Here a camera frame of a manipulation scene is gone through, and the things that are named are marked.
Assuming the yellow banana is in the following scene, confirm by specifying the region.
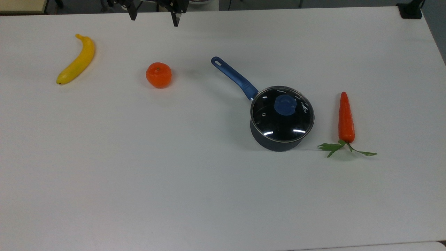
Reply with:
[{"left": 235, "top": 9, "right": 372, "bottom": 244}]
[{"left": 56, "top": 33, "right": 95, "bottom": 85}]

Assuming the orange carrot with green leaves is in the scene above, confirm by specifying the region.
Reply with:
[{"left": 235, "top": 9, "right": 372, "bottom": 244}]
[{"left": 317, "top": 91, "right": 378, "bottom": 158}]

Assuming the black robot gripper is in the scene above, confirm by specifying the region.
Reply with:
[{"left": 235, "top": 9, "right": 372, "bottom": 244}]
[{"left": 107, "top": 0, "right": 191, "bottom": 27}]

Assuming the black table clamp mount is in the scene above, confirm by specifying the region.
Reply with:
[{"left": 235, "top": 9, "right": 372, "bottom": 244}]
[{"left": 397, "top": 0, "right": 426, "bottom": 20}]

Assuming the light wooden side table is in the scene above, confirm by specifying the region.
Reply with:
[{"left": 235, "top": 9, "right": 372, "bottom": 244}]
[{"left": 0, "top": 0, "right": 48, "bottom": 15}]

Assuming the dark saucepan with blue handle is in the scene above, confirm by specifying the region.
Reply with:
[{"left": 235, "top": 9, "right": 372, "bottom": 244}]
[{"left": 211, "top": 56, "right": 315, "bottom": 152}]

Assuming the orange mandarin fruit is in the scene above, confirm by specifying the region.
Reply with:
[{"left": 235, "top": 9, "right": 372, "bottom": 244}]
[{"left": 146, "top": 62, "right": 172, "bottom": 89}]

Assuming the glass lid with blue knob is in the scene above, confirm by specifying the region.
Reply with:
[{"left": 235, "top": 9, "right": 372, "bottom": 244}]
[{"left": 250, "top": 85, "right": 315, "bottom": 144}]

